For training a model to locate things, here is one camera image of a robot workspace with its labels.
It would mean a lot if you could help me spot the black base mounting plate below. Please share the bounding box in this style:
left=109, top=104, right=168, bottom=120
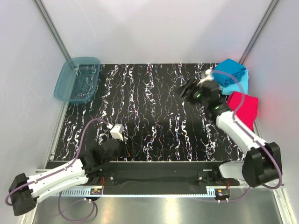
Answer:
left=87, top=161, right=239, bottom=192

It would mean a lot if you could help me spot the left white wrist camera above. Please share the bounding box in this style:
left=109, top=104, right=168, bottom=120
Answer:
left=107, top=124, right=124, bottom=141

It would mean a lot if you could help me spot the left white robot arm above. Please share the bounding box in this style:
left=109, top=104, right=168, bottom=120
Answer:
left=5, top=138, right=130, bottom=216

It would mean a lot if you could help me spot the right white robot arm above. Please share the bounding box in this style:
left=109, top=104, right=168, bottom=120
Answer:
left=178, top=78, right=283, bottom=189

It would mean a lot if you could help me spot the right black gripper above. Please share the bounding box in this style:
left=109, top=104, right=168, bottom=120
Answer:
left=173, top=77, right=208, bottom=107

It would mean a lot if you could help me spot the purple cable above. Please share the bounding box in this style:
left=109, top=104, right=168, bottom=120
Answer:
left=5, top=118, right=112, bottom=222
left=192, top=71, right=282, bottom=203

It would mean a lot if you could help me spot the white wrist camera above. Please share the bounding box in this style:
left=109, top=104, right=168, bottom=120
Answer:
left=107, top=124, right=124, bottom=141
left=200, top=69, right=214, bottom=82

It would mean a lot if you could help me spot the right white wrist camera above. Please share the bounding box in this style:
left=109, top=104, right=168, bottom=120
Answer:
left=200, top=69, right=214, bottom=82

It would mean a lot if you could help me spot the red folded shirt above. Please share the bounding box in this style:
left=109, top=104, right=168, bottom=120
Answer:
left=227, top=91, right=258, bottom=130

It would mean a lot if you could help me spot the light blue folded shirt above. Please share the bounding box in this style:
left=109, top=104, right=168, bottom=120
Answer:
left=220, top=70, right=249, bottom=96

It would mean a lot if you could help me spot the white slotted cable duct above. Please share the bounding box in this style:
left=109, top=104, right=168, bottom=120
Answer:
left=62, top=188, right=216, bottom=198

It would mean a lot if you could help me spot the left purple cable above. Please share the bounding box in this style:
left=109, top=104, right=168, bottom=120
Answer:
left=5, top=118, right=112, bottom=222

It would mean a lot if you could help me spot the blue t shirt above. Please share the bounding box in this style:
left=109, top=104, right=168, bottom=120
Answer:
left=213, top=59, right=246, bottom=87

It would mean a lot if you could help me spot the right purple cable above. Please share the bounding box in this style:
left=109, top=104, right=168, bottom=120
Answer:
left=192, top=71, right=282, bottom=203

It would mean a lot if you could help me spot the teal plastic bin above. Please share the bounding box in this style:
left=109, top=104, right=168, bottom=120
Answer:
left=54, top=57, right=101, bottom=104

